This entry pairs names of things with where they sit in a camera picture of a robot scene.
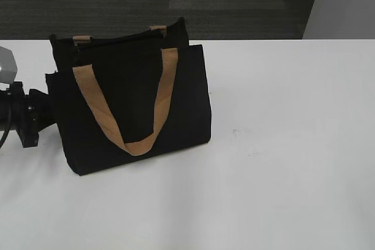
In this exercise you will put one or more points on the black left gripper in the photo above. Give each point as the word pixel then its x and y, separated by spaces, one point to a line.
pixel 33 114

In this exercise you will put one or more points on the black tote bag tan handles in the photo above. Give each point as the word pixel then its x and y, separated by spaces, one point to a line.
pixel 120 100

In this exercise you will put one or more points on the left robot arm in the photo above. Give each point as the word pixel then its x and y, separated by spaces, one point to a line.
pixel 8 111

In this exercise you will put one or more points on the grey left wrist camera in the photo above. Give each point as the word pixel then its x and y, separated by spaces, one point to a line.
pixel 8 67

